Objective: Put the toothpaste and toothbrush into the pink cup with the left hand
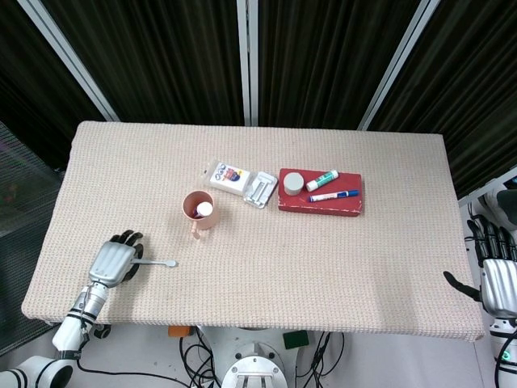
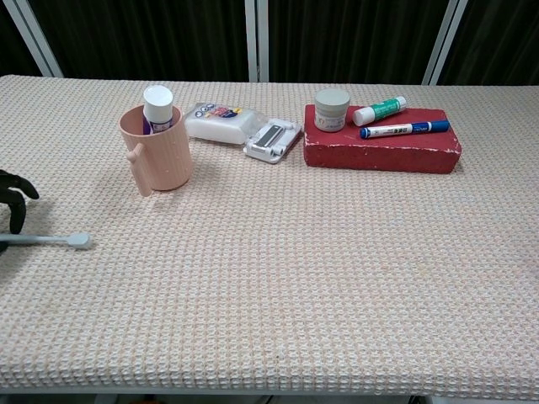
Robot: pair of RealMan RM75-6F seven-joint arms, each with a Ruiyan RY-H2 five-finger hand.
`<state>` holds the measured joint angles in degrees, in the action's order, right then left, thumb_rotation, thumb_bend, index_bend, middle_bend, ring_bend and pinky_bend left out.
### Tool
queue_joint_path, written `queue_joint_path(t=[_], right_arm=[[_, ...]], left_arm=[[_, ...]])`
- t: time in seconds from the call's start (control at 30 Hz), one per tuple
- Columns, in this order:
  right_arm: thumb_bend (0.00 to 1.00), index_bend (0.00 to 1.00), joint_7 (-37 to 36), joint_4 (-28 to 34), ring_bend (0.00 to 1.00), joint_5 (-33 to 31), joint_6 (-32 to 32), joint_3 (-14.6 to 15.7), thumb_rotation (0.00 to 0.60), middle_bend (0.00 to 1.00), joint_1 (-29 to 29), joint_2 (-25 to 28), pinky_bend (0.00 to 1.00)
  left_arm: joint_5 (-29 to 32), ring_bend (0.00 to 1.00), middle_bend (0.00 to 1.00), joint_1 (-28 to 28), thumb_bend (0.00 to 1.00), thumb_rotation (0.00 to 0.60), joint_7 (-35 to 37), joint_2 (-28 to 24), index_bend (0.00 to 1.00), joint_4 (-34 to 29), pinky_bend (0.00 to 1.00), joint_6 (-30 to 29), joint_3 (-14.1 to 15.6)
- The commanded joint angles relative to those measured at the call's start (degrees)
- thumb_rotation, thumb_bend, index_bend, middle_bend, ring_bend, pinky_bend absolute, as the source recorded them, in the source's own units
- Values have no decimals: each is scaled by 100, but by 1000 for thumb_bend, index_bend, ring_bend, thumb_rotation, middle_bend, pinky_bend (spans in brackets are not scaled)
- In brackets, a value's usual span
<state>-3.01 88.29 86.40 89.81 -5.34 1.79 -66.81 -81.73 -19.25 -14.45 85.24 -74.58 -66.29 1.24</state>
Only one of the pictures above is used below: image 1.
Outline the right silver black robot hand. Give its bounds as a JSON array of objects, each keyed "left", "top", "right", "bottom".
[{"left": 443, "top": 216, "right": 517, "bottom": 318}]

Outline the white black background robot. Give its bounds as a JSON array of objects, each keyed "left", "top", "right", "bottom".
[{"left": 460, "top": 165, "right": 517, "bottom": 231}]

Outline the green button box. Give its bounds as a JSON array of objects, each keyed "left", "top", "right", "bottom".
[{"left": 283, "top": 330, "right": 310, "bottom": 351}]

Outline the white slanted frame post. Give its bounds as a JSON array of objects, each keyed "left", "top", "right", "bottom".
[
  {"left": 357, "top": 0, "right": 442, "bottom": 131},
  {"left": 27, "top": 0, "right": 121, "bottom": 122}
]

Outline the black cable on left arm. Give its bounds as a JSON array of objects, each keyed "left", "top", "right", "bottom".
[{"left": 74, "top": 335, "right": 195, "bottom": 388}]

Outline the red brick block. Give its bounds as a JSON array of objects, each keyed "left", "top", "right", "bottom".
[{"left": 277, "top": 167, "right": 363, "bottom": 219}]

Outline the green white glue stick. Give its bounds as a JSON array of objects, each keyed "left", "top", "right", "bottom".
[{"left": 305, "top": 170, "right": 339, "bottom": 192}]

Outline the dark pleated curtain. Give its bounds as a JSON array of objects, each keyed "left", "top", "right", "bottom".
[
  {"left": 0, "top": 0, "right": 107, "bottom": 171},
  {"left": 40, "top": 0, "right": 246, "bottom": 126},
  {"left": 257, "top": 0, "right": 423, "bottom": 130},
  {"left": 369, "top": 0, "right": 517, "bottom": 200}
]

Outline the grey lidded cream jar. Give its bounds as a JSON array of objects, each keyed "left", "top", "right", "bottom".
[{"left": 283, "top": 171, "right": 305, "bottom": 197}]

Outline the dark mesh screen panel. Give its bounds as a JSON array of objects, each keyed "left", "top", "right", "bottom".
[{"left": 0, "top": 120, "right": 64, "bottom": 356}]

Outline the white upright frame post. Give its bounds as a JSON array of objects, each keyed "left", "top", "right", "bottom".
[{"left": 236, "top": 0, "right": 260, "bottom": 127}]

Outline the beige woven tablecloth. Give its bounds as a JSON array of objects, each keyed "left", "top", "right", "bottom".
[{"left": 20, "top": 120, "right": 485, "bottom": 344}]

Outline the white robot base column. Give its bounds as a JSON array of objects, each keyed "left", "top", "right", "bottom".
[{"left": 197, "top": 325, "right": 324, "bottom": 388}]

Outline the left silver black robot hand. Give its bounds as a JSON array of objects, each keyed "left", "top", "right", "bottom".
[{"left": 87, "top": 229, "right": 145, "bottom": 289}]

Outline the white printed soap packet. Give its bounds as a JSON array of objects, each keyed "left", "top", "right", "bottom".
[{"left": 200, "top": 161, "right": 254, "bottom": 198}]

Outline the black floor cable bundle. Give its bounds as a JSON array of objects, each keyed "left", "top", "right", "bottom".
[
  {"left": 179, "top": 327, "right": 223, "bottom": 388},
  {"left": 296, "top": 331, "right": 345, "bottom": 388}
]

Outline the blue white marker pen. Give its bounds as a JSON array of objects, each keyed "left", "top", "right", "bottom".
[{"left": 309, "top": 189, "right": 360, "bottom": 203}]

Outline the pink plastic mug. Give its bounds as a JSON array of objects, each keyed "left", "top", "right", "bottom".
[{"left": 182, "top": 190, "right": 221, "bottom": 243}]

